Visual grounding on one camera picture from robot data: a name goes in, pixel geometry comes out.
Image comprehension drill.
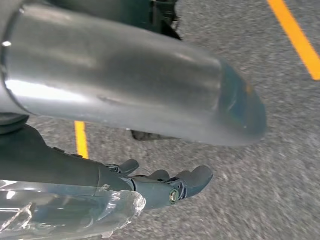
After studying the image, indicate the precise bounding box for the clear plastic wrap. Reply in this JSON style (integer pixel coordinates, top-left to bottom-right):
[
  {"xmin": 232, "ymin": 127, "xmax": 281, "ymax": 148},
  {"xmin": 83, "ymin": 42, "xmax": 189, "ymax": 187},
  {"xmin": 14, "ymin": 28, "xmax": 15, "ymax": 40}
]
[{"xmin": 0, "ymin": 179, "xmax": 147, "ymax": 240}]

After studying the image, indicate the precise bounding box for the yellow floor tape square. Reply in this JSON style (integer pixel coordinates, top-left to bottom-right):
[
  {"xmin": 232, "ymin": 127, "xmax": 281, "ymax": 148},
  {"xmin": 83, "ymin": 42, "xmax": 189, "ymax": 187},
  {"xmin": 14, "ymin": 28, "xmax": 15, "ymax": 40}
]
[{"xmin": 266, "ymin": 0, "xmax": 320, "ymax": 82}]

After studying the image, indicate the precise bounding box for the silver robot right thigh shell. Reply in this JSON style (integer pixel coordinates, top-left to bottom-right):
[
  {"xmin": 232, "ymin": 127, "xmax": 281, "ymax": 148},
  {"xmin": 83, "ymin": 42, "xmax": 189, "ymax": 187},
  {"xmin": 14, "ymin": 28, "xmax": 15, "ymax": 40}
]
[{"xmin": 0, "ymin": 0, "xmax": 268, "ymax": 148}]

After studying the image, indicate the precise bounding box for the yellow floor tape strip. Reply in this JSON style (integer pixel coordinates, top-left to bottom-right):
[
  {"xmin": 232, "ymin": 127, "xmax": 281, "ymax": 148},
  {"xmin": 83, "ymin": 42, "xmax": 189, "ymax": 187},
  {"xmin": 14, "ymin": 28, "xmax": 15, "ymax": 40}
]
[{"xmin": 74, "ymin": 120, "xmax": 90, "ymax": 160}]

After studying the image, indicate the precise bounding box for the black robot left leg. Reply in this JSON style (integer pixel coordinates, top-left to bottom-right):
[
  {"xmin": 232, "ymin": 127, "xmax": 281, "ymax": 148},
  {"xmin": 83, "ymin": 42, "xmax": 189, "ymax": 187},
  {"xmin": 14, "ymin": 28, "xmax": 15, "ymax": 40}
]
[{"xmin": 149, "ymin": 0, "xmax": 182, "ymax": 41}]

